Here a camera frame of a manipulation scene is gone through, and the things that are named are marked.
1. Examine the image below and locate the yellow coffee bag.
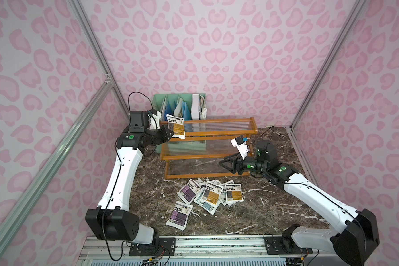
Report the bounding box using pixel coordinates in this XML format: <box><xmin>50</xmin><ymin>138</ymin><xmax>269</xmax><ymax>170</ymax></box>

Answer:
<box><xmin>225</xmin><ymin>184</ymin><xmax>244</xmax><ymax>205</ymax></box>
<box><xmin>200</xmin><ymin>181</ymin><xmax>223</xmax><ymax>207</ymax></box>
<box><xmin>166</xmin><ymin>114</ymin><xmax>186</xmax><ymax>140</ymax></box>

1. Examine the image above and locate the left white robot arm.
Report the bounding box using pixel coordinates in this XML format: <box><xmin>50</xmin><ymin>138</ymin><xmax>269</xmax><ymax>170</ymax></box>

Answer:
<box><xmin>85</xmin><ymin>109</ymin><xmax>174</xmax><ymax>244</ymax></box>

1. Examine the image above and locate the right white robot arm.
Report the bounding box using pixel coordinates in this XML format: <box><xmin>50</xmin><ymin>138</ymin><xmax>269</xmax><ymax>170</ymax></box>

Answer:
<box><xmin>219</xmin><ymin>136</ymin><xmax>380</xmax><ymax>266</ymax></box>

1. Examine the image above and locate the orange three-tier shelf rack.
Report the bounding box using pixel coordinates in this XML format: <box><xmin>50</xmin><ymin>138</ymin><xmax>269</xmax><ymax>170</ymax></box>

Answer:
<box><xmin>161</xmin><ymin>117</ymin><xmax>258</xmax><ymax>180</ymax></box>

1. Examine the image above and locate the purple coffee bag in pile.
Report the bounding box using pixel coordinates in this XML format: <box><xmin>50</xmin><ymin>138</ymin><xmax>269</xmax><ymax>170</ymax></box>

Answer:
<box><xmin>177</xmin><ymin>179</ymin><xmax>202</xmax><ymax>205</ymax></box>

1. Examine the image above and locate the blue coffee bag front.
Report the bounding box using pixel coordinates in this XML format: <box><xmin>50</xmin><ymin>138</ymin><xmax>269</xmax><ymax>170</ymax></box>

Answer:
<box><xmin>194</xmin><ymin>192</ymin><xmax>217</xmax><ymax>215</ymax></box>

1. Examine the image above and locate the purple coffee bag near front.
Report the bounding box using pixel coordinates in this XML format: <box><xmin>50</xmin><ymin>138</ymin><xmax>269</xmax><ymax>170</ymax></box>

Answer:
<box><xmin>166</xmin><ymin>201</ymin><xmax>193</xmax><ymax>231</ymax></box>

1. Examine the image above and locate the green desktop file organizer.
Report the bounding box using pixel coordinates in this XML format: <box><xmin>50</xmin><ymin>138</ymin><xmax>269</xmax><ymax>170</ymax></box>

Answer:
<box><xmin>152</xmin><ymin>92</ymin><xmax>207</xmax><ymax>154</ymax></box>

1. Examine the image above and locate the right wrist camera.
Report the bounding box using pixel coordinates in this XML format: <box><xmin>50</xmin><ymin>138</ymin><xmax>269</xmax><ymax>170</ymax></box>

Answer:
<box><xmin>231</xmin><ymin>135</ymin><xmax>250</xmax><ymax>160</ymax></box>

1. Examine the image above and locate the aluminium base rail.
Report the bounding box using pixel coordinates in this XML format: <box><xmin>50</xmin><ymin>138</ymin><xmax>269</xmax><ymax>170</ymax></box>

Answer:
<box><xmin>76</xmin><ymin>233</ymin><xmax>346</xmax><ymax>266</ymax></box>

